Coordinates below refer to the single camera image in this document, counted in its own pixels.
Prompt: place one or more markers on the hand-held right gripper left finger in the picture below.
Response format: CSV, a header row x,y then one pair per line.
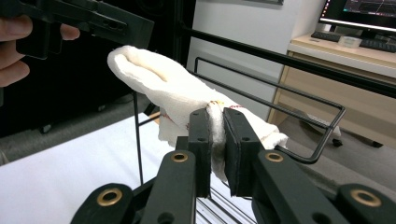
x,y
199,149

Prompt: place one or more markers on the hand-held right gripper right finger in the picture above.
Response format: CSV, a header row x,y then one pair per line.
x,y
241,155

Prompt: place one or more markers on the white towel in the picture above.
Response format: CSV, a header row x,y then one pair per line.
x,y
168,90

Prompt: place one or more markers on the dark curtain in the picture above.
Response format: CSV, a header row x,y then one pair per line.
x,y
77,84

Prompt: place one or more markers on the white cabinet panel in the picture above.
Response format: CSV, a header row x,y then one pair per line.
x,y
236,37

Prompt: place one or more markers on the light wooden desk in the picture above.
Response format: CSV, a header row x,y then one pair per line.
x,y
358,102

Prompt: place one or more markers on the white table mat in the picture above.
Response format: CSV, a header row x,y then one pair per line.
x,y
62,180

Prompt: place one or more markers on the small clear plastic container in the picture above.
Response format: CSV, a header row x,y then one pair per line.
x,y
350,41

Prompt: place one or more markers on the black keyboard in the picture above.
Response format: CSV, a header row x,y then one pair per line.
x,y
376,45

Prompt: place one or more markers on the computer monitor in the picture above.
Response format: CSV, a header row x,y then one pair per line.
x,y
358,12

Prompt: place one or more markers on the black frame leg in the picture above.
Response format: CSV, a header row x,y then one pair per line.
x,y
183,31

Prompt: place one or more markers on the black horizontal frame bar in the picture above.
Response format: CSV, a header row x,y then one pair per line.
x,y
311,67

